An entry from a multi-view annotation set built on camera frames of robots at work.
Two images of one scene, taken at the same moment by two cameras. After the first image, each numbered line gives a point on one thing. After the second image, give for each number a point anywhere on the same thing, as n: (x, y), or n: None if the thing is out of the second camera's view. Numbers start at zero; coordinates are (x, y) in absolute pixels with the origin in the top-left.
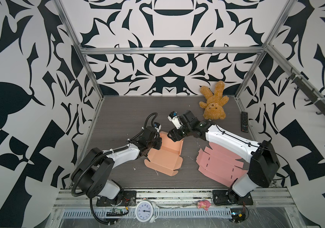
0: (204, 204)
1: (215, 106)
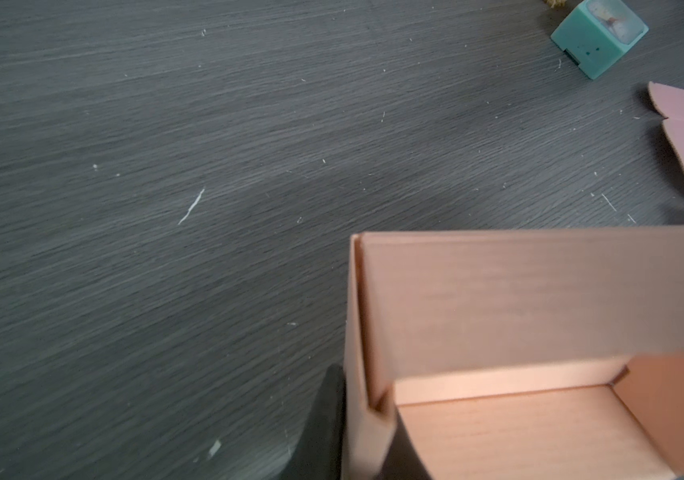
0: None
1: (557, 3)
